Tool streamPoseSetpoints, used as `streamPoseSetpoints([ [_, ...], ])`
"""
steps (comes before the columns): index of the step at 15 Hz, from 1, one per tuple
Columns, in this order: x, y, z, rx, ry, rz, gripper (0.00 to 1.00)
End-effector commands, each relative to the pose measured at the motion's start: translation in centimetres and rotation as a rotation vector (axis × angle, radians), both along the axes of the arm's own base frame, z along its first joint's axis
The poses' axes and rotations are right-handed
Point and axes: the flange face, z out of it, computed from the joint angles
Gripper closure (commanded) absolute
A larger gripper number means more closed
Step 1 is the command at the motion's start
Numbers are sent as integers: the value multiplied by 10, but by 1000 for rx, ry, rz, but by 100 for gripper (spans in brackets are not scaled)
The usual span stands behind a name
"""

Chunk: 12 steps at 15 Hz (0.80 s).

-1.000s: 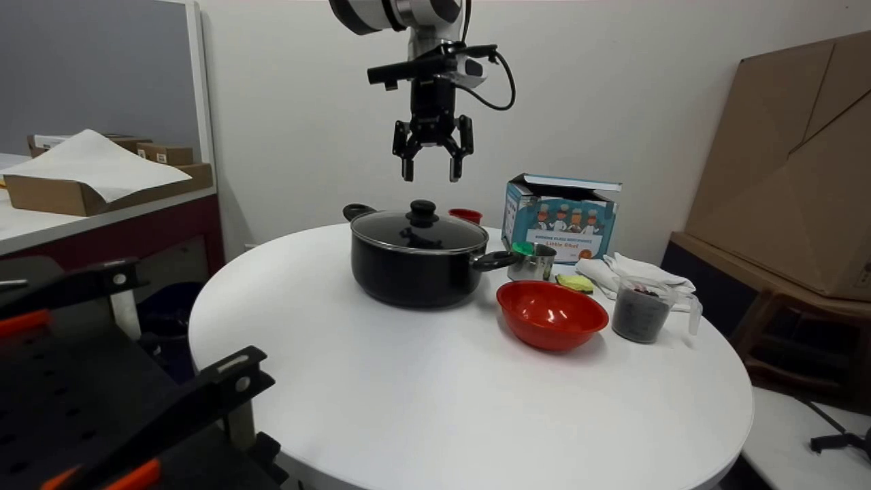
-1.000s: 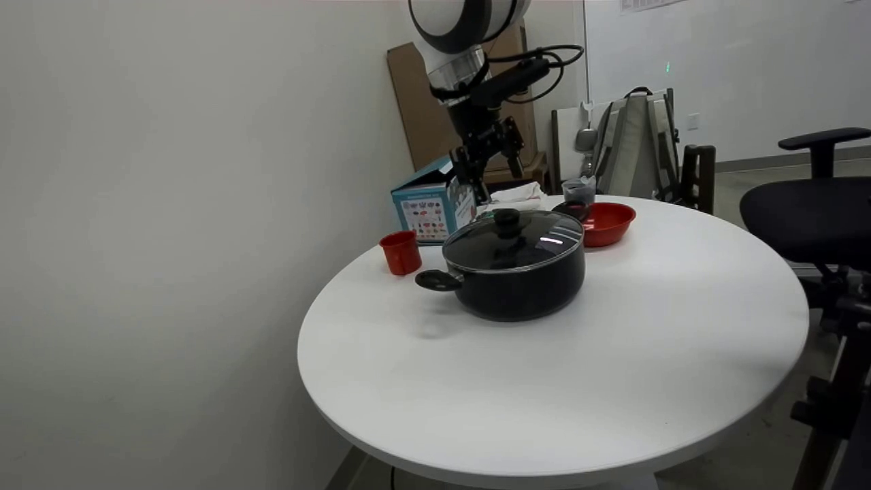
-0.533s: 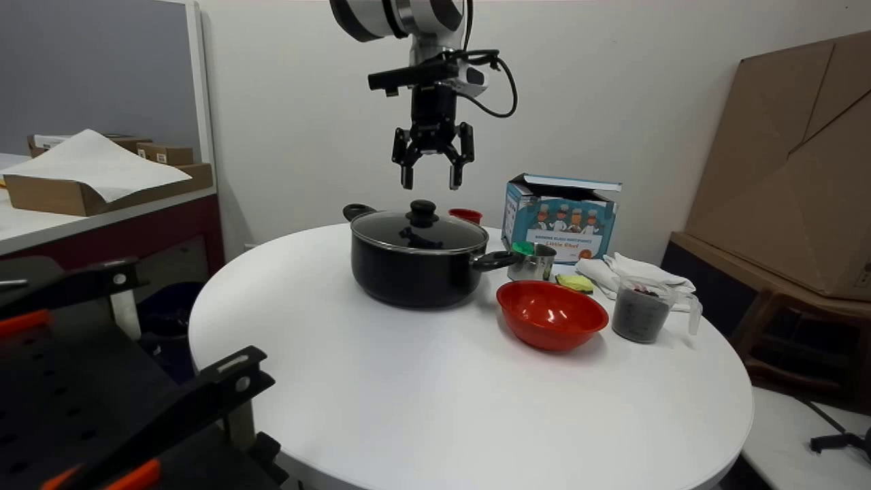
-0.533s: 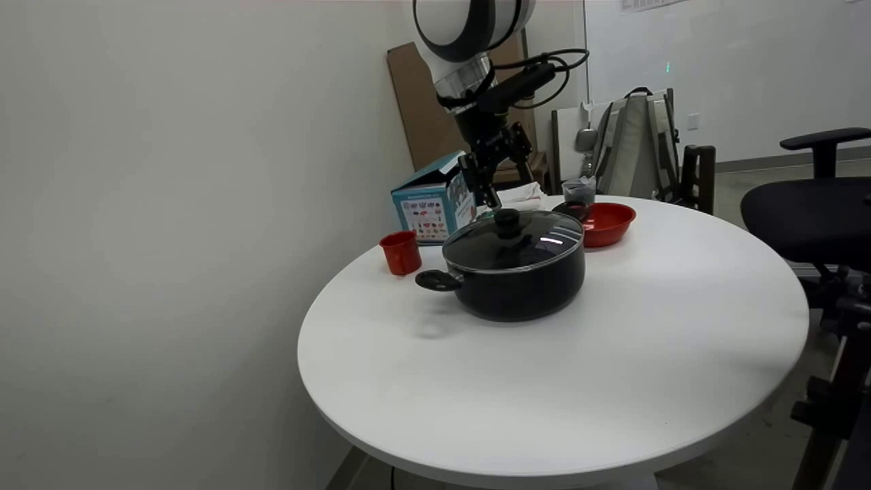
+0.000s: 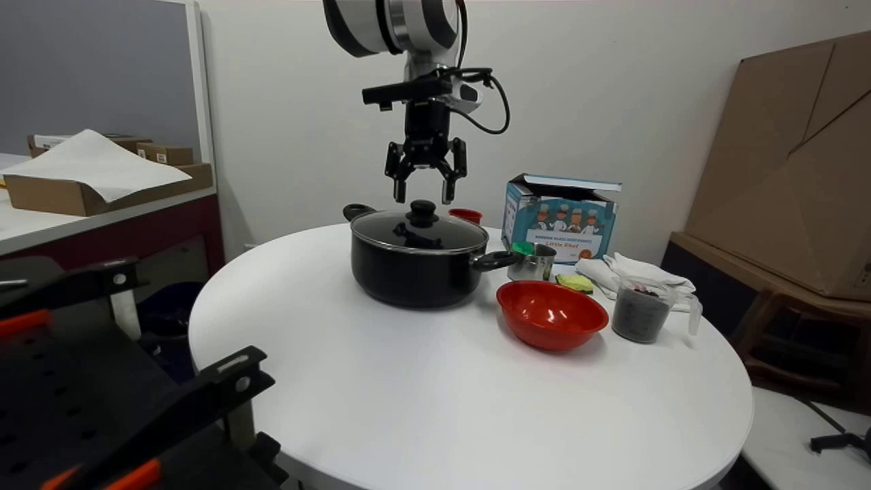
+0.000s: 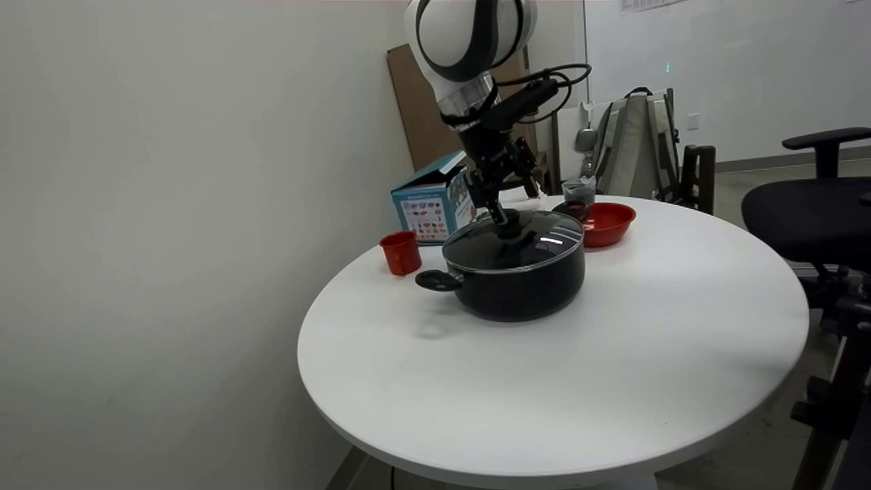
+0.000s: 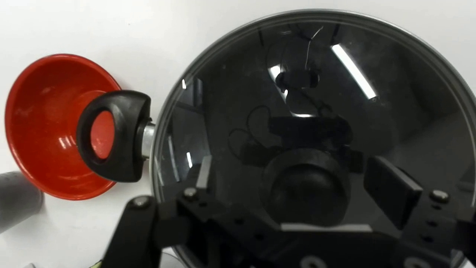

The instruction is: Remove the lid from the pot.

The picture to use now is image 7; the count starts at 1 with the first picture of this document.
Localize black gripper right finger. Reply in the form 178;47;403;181
363;154;476;268

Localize black cooking pot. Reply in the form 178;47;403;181
76;8;476;268

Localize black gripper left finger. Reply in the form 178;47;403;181
101;153;279;268

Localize glass lid with black knob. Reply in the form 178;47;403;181
150;8;476;268

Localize red plastic bowl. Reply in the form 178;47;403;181
4;51;150;200

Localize clear measuring cup dark contents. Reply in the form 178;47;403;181
0;169;46;235

